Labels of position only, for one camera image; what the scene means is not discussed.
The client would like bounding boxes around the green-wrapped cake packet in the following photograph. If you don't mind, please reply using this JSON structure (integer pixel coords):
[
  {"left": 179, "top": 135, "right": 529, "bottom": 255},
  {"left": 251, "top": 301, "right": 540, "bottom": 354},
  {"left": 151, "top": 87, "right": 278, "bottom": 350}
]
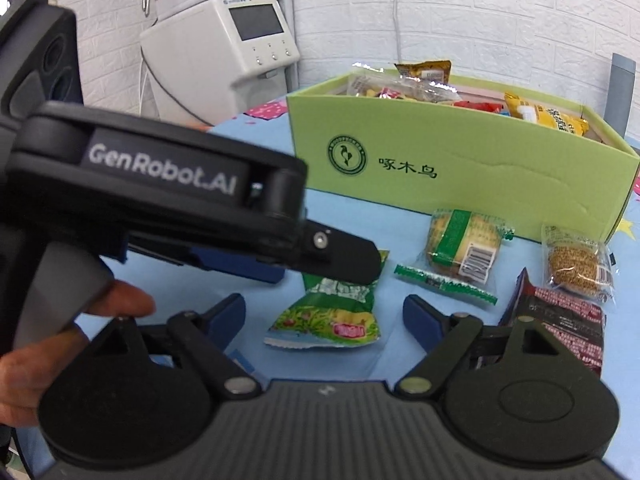
[{"left": 394, "top": 208, "right": 516, "bottom": 306}]

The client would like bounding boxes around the brown gold snack packet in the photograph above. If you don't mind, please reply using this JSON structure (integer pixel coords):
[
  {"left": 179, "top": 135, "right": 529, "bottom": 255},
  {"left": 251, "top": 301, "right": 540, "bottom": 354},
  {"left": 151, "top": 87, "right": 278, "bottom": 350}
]
[{"left": 394, "top": 60, "right": 452, "bottom": 84}]

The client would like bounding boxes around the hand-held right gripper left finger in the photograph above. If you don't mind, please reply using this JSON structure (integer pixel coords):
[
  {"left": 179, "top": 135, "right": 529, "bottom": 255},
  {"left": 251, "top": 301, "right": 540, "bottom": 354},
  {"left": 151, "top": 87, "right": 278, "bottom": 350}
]
[{"left": 99, "top": 294, "right": 263, "bottom": 402}]

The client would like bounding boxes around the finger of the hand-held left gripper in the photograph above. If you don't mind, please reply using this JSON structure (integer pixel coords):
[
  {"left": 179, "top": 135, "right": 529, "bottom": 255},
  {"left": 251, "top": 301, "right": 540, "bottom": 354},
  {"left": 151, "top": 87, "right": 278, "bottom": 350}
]
[
  {"left": 294, "top": 219, "right": 383, "bottom": 286},
  {"left": 127, "top": 244, "right": 287, "bottom": 285}
]

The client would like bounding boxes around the clear colourful snack packet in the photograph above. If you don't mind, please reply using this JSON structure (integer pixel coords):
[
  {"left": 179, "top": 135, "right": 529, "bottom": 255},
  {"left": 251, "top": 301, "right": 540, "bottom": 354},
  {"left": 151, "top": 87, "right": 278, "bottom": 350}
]
[{"left": 346, "top": 74, "right": 461, "bottom": 104}]

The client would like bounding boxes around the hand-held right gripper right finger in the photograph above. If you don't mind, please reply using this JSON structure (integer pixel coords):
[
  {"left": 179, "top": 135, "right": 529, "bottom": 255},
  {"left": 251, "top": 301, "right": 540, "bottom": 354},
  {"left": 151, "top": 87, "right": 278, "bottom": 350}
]
[{"left": 394, "top": 294, "right": 565, "bottom": 401}]

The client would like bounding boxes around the white wall cable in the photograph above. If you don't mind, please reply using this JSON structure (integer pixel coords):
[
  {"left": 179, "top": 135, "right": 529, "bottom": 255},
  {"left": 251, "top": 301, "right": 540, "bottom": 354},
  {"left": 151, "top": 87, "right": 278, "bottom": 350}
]
[{"left": 388, "top": 0, "right": 402, "bottom": 79}]

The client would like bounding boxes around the person's left hand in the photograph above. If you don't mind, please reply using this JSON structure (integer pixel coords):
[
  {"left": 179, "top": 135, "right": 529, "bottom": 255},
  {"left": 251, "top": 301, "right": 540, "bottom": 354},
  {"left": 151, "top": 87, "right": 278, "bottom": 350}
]
[{"left": 0, "top": 280, "right": 157, "bottom": 424}]

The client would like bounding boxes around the yellow printed snack packet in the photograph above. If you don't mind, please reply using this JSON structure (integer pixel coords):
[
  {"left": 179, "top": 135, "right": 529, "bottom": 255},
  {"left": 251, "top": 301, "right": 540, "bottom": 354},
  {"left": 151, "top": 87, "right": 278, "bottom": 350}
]
[{"left": 504, "top": 91, "right": 590, "bottom": 137}]

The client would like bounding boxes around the green cardboard box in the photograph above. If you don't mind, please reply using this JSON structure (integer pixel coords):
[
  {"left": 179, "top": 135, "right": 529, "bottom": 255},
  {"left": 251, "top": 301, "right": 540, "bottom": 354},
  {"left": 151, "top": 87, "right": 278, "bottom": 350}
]
[{"left": 286, "top": 71, "right": 640, "bottom": 246}]

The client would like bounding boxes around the green snack packet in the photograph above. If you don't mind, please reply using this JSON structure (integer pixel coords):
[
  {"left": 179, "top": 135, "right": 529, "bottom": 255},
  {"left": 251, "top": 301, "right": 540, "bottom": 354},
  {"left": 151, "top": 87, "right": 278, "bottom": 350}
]
[{"left": 264, "top": 249, "right": 391, "bottom": 351}]

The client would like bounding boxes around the blue cartoon tablecloth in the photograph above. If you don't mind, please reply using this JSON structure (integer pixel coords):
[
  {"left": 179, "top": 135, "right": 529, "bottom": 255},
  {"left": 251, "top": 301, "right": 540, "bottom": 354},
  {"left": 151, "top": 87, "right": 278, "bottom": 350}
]
[{"left": 15, "top": 95, "right": 640, "bottom": 461}]

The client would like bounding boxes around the dark red snack packet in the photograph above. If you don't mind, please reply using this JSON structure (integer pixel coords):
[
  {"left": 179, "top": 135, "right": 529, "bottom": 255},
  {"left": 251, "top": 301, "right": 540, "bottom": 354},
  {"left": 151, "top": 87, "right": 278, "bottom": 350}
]
[{"left": 497, "top": 267, "right": 607, "bottom": 376}]

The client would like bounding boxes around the white appliance with screen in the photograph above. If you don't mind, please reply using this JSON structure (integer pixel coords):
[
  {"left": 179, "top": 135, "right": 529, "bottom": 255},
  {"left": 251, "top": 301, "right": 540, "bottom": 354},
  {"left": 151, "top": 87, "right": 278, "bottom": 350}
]
[{"left": 140, "top": 0, "right": 301, "bottom": 127}]

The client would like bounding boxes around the clear sesame cake packet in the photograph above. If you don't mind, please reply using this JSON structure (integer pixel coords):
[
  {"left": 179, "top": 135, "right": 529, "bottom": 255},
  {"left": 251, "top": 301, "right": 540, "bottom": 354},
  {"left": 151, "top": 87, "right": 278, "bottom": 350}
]
[{"left": 541, "top": 224, "right": 617, "bottom": 304}]

